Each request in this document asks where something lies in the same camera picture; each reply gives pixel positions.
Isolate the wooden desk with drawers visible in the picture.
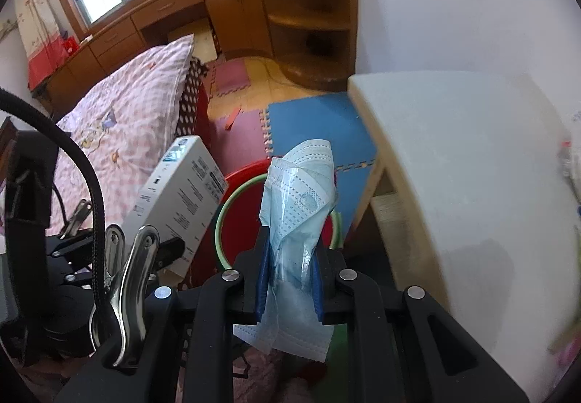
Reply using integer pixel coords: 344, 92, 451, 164
29, 0, 275, 113

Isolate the metal spring clip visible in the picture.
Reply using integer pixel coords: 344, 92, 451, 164
60, 199, 93, 236
89, 224, 161, 368

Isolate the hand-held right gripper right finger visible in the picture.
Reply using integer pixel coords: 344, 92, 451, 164
310, 242, 531, 403

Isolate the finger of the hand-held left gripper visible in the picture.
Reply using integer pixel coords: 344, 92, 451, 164
45, 234, 185, 290

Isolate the white printed cardboard box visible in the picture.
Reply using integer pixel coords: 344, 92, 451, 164
122, 135, 229, 283

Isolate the light wooden table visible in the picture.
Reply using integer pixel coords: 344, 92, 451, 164
347, 71, 581, 386

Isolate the pink plaid blanket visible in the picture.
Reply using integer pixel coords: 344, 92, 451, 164
45, 33, 197, 245

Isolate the blue foam mat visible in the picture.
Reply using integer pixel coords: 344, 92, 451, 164
265, 92, 379, 249

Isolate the patterned curtain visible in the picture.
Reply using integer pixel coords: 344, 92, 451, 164
13, 0, 69, 90

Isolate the polka dot bed sheet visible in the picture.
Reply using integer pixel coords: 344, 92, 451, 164
176, 57, 210, 138

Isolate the blue face mask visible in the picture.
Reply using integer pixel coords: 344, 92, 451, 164
233, 139, 339, 363

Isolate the red bin with green rim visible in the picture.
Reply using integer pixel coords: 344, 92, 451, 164
213, 158, 351, 386

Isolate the red bed skirt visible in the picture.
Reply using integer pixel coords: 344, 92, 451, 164
194, 75, 215, 154

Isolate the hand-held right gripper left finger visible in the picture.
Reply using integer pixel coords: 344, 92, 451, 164
54, 225, 274, 403

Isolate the pink foam mat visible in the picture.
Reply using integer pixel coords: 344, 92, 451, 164
209, 106, 273, 172
211, 58, 255, 97

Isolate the black cable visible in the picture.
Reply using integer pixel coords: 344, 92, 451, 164
51, 182, 76, 227
0, 87, 110, 326

